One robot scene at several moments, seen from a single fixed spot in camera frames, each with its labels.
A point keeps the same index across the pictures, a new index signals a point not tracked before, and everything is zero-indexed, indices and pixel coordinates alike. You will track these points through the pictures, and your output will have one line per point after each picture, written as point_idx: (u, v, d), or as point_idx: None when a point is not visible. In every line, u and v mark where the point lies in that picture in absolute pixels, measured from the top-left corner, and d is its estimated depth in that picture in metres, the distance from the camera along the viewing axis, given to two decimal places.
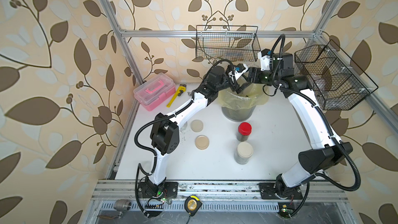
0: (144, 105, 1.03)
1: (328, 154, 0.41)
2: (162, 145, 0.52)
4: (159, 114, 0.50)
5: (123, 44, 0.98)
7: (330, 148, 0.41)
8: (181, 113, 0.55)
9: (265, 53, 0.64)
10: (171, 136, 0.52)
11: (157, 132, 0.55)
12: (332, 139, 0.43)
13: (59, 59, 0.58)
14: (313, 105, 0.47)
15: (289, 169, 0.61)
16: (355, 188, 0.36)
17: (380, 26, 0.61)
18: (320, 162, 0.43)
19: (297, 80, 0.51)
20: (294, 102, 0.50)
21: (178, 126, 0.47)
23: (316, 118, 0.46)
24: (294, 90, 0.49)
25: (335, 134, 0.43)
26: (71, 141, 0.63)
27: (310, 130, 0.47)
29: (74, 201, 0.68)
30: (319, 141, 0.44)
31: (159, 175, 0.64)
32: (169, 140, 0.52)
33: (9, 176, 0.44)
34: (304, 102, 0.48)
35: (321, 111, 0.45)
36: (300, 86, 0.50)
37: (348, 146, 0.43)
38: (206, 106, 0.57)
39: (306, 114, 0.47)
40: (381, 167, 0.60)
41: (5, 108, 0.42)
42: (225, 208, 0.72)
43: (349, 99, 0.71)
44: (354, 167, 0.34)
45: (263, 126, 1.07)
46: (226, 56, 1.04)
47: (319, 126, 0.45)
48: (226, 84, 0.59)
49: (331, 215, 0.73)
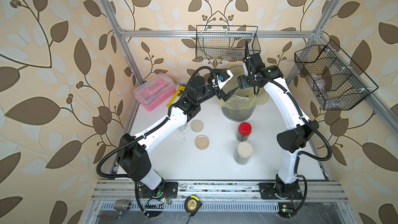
0: (144, 105, 1.03)
1: (299, 131, 0.48)
2: (129, 171, 0.43)
4: (126, 136, 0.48)
5: (123, 44, 0.98)
7: (301, 126, 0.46)
8: (151, 134, 0.46)
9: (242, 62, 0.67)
10: (138, 163, 0.43)
11: (124, 157, 0.46)
12: (302, 120, 0.50)
13: (60, 59, 0.59)
14: (285, 91, 0.54)
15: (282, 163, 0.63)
16: (326, 158, 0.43)
17: (380, 27, 0.61)
18: (294, 139, 0.49)
19: (270, 70, 0.56)
20: (269, 90, 0.56)
21: (145, 151, 0.45)
23: (288, 103, 0.52)
24: (268, 79, 0.55)
25: (304, 114, 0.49)
26: (71, 141, 0.63)
27: (284, 113, 0.53)
29: (74, 201, 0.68)
30: (292, 123, 0.50)
31: (151, 184, 0.62)
32: (136, 166, 0.42)
33: (9, 176, 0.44)
34: (278, 90, 0.54)
35: (292, 96, 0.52)
36: (272, 76, 0.55)
37: (315, 123, 0.50)
38: (186, 122, 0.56)
39: (279, 100, 0.53)
40: (381, 167, 0.60)
41: (5, 108, 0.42)
42: (225, 208, 0.72)
43: (349, 99, 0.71)
44: (328, 146, 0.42)
45: (264, 125, 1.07)
46: (226, 56, 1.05)
47: (290, 110, 0.51)
48: (209, 94, 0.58)
49: (331, 215, 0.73)
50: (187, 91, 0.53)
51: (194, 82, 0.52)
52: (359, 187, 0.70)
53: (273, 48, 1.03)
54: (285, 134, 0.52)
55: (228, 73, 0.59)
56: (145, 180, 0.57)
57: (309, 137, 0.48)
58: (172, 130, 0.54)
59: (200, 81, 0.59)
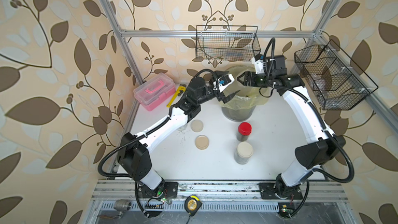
0: (144, 105, 1.03)
1: (322, 146, 0.43)
2: (130, 171, 0.43)
4: (128, 135, 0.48)
5: (123, 44, 0.98)
7: (324, 141, 0.49)
8: (152, 134, 0.47)
9: (256, 57, 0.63)
10: (139, 162, 0.43)
11: (124, 157, 0.46)
12: (326, 133, 0.45)
13: (60, 59, 0.59)
14: (306, 100, 0.50)
15: (288, 168, 0.61)
16: (348, 180, 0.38)
17: (380, 27, 0.61)
18: (315, 156, 0.44)
19: (290, 78, 0.53)
20: (287, 99, 0.53)
21: (146, 151, 0.45)
23: (310, 114, 0.48)
24: (288, 88, 0.51)
25: (328, 127, 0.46)
26: (71, 141, 0.63)
27: (304, 124, 0.48)
29: (73, 201, 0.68)
30: (313, 135, 0.45)
31: (150, 184, 0.61)
32: (137, 166, 0.43)
33: (9, 176, 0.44)
34: (298, 99, 0.50)
35: (314, 107, 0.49)
36: (293, 84, 0.52)
37: (341, 139, 0.44)
38: (186, 122, 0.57)
39: (299, 110, 0.49)
40: (381, 167, 0.60)
41: (5, 108, 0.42)
42: (225, 208, 0.72)
43: (349, 99, 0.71)
44: (349, 161, 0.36)
45: (263, 125, 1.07)
46: (227, 56, 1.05)
47: (312, 121, 0.47)
48: (209, 95, 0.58)
49: (331, 215, 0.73)
50: (186, 91, 0.54)
51: (194, 82, 0.53)
52: (359, 187, 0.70)
53: (273, 48, 1.03)
54: (304, 148, 0.47)
55: (229, 78, 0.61)
56: (146, 180, 0.57)
57: (333, 156, 0.48)
58: (173, 130, 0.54)
59: (200, 82, 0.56)
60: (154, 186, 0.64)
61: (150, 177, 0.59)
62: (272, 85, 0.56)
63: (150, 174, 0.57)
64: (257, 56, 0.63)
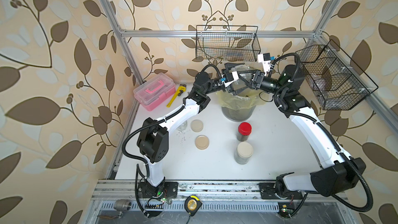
0: (144, 105, 1.03)
1: (340, 172, 0.39)
2: (151, 153, 0.48)
4: (148, 119, 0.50)
5: (123, 44, 0.98)
7: (340, 165, 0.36)
8: (170, 118, 0.52)
9: (266, 55, 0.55)
10: (159, 142, 0.47)
11: (144, 139, 0.51)
12: (341, 156, 0.42)
13: (60, 59, 0.59)
14: (314, 121, 0.48)
15: (294, 177, 0.59)
16: (370, 207, 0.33)
17: (380, 26, 0.61)
18: (333, 183, 0.40)
19: (295, 99, 0.53)
20: (295, 121, 0.51)
21: (167, 132, 0.51)
23: (321, 135, 0.45)
24: (289, 112, 0.52)
25: (343, 150, 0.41)
26: (71, 141, 0.63)
27: (316, 148, 0.45)
29: (74, 201, 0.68)
30: (328, 158, 0.42)
31: (155, 178, 0.63)
32: (156, 147, 0.47)
33: (9, 176, 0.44)
34: (306, 120, 0.49)
35: (323, 127, 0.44)
36: (298, 106, 0.52)
37: (360, 163, 0.40)
38: (198, 113, 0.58)
39: (309, 132, 0.47)
40: (381, 167, 0.60)
41: (5, 108, 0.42)
42: (225, 208, 0.72)
43: (349, 99, 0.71)
44: (366, 185, 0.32)
45: (263, 125, 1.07)
46: (227, 56, 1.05)
47: (324, 143, 0.44)
48: (214, 88, 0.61)
49: (332, 215, 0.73)
50: (193, 87, 0.56)
51: (199, 78, 0.56)
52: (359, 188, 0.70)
53: (273, 48, 1.03)
54: (322, 174, 0.43)
55: (232, 76, 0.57)
56: (153, 171, 0.59)
57: (356, 184, 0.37)
58: (186, 119, 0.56)
59: (205, 76, 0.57)
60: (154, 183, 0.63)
61: (157, 171, 0.61)
62: (276, 105, 0.56)
63: (157, 167, 0.60)
64: (267, 55, 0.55)
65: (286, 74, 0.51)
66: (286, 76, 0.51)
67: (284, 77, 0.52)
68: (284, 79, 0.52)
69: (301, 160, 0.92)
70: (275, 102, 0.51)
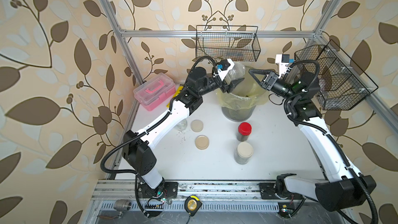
0: (144, 105, 1.02)
1: (347, 187, 0.38)
2: (136, 167, 0.43)
4: (130, 132, 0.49)
5: (123, 43, 0.98)
7: (348, 180, 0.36)
8: (154, 130, 0.46)
9: (286, 57, 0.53)
10: (142, 157, 0.43)
11: (129, 153, 0.47)
12: (350, 171, 0.40)
13: (59, 59, 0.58)
14: (324, 132, 0.46)
15: (295, 181, 0.59)
16: None
17: (380, 27, 0.61)
18: (340, 198, 0.38)
19: (305, 107, 0.52)
20: (303, 130, 0.50)
21: (148, 147, 0.45)
23: (329, 148, 0.44)
24: (299, 121, 0.50)
25: (352, 165, 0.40)
26: (71, 141, 0.63)
27: (324, 160, 0.44)
29: (74, 200, 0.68)
30: (335, 172, 0.40)
31: (153, 181, 0.62)
32: (141, 162, 0.44)
33: (10, 176, 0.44)
34: (315, 130, 0.47)
35: (333, 139, 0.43)
36: (308, 114, 0.50)
37: (369, 180, 0.39)
38: (188, 115, 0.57)
39: (318, 144, 0.45)
40: (381, 167, 0.60)
41: (5, 108, 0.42)
42: (225, 208, 0.72)
43: (349, 99, 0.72)
44: (372, 203, 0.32)
45: (263, 126, 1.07)
46: (226, 56, 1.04)
47: (332, 156, 0.42)
48: (211, 86, 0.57)
49: (331, 215, 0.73)
50: (187, 82, 0.51)
51: (195, 72, 0.50)
52: None
53: (273, 48, 1.03)
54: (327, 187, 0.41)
55: (228, 62, 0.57)
56: (148, 178, 0.58)
57: (363, 200, 0.41)
58: (174, 125, 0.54)
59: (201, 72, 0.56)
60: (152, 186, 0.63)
61: (153, 175, 0.60)
62: (286, 112, 0.54)
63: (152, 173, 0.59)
64: (286, 56, 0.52)
65: (301, 83, 0.48)
66: (301, 85, 0.48)
67: (298, 84, 0.49)
68: (298, 86, 0.50)
69: (301, 160, 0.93)
70: (285, 109, 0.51)
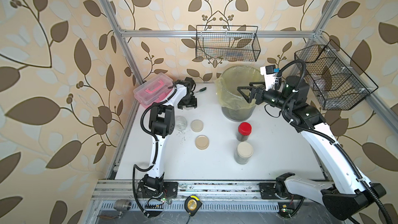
0: (144, 105, 1.03)
1: (360, 201, 0.36)
2: (162, 128, 0.62)
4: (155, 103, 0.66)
5: (123, 43, 0.98)
7: (361, 194, 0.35)
8: (171, 99, 0.66)
9: (268, 69, 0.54)
10: (170, 115, 0.63)
11: (156, 120, 0.63)
12: (361, 183, 0.38)
13: (59, 59, 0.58)
14: (332, 142, 0.43)
15: (298, 184, 0.58)
16: None
17: (380, 26, 0.61)
18: (353, 211, 0.37)
19: (308, 113, 0.47)
20: (310, 139, 0.46)
21: (172, 108, 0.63)
23: (338, 158, 0.41)
24: (305, 128, 0.46)
25: (364, 176, 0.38)
26: (71, 141, 0.63)
27: (333, 171, 0.42)
29: (74, 200, 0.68)
30: (347, 186, 0.39)
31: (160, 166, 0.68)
32: (168, 120, 0.61)
33: (9, 176, 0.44)
34: (322, 139, 0.44)
35: (341, 149, 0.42)
36: (312, 120, 0.46)
37: (380, 188, 0.38)
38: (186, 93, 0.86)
39: (326, 154, 0.42)
40: (381, 167, 0.60)
41: (5, 108, 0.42)
42: (225, 208, 0.72)
43: (349, 99, 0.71)
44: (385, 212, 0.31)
45: (263, 126, 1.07)
46: (227, 56, 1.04)
47: (342, 168, 0.40)
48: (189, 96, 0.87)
49: (331, 215, 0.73)
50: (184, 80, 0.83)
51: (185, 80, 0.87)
52: None
53: (274, 47, 1.03)
54: (337, 199, 0.40)
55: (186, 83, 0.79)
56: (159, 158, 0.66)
57: None
58: (180, 99, 0.95)
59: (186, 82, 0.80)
60: (154, 174, 0.65)
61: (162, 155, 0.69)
62: (287, 120, 0.50)
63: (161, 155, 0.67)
64: (270, 67, 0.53)
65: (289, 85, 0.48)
66: (289, 87, 0.48)
67: (286, 88, 0.49)
68: (287, 90, 0.49)
69: (301, 160, 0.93)
70: (285, 117, 0.50)
